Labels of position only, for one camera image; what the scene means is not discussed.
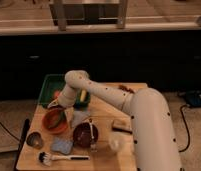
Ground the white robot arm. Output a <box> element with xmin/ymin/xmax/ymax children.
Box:
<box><xmin>48</xmin><ymin>70</ymin><xmax>183</xmax><ymax>171</ymax></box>

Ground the red pepper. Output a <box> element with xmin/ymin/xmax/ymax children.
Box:
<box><xmin>53</xmin><ymin>90</ymin><xmax>61</xmax><ymax>99</ymax></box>

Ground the orange red bowl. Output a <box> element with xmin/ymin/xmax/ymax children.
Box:
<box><xmin>42</xmin><ymin>108</ymin><xmax>68</xmax><ymax>134</ymax></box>

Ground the dark red bowl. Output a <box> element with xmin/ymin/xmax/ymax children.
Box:
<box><xmin>73</xmin><ymin>122</ymin><xmax>99</xmax><ymax>148</ymax></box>

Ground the green plastic tray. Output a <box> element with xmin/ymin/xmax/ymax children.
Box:
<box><xmin>38</xmin><ymin>74</ymin><xmax>90</xmax><ymax>108</ymax></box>

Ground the yellow corn cob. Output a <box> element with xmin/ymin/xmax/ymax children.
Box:
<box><xmin>80</xmin><ymin>90</ymin><xmax>87</xmax><ymax>102</ymax></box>

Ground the grey cloth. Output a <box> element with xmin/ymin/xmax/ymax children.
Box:
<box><xmin>71</xmin><ymin>110</ymin><xmax>90</xmax><ymax>128</ymax></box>

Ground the blue sponge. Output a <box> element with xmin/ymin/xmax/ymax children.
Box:
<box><xmin>50</xmin><ymin>137</ymin><xmax>73</xmax><ymax>155</ymax></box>

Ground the small metal cup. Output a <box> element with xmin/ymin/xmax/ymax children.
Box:
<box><xmin>26</xmin><ymin>132</ymin><xmax>44</xmax><ymax>149</ymax></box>

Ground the metal whisk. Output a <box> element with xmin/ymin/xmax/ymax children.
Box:
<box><xmin>89</xmin><ymin>118</ymin><xmax>97</xmax><ymax>152</ymax></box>

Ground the wooden block brush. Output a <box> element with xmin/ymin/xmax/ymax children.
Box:
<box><xmin>111</xmin><ymin>120</ymin><xmax>132</xmax><ymax>134</ymax></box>

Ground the metal framed stand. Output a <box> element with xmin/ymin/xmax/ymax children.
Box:
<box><xmin>49</xmin><ymin>0</ymin><xmax>128</xmax><ymax>31</ymax></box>

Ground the blue black device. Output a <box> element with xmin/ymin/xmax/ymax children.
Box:
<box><xmin>184</xmin><ymin>92</ymin><xmax>201</xmax><ymax>108</ymax></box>

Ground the black power cable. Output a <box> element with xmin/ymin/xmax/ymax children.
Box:
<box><xmin>178</xmin><ymin>104</ymin><xmax>192</xmax><ymax>154</ymax></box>

